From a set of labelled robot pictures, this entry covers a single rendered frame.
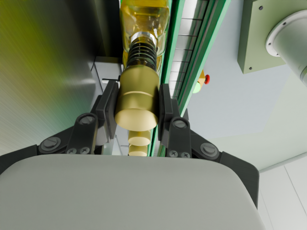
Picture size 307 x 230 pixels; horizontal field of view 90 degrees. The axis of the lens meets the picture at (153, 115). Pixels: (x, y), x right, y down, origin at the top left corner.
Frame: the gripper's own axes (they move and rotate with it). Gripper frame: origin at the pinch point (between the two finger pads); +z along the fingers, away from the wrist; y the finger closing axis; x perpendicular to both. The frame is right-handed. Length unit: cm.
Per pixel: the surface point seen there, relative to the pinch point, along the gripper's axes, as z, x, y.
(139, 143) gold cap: 5.5, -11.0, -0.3
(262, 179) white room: 209, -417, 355
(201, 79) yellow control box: 42, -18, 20
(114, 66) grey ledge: 35.0, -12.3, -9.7
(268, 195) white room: 169, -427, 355
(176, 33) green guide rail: 22.8, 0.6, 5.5
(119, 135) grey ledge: 47, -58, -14
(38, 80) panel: 7.1, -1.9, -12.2
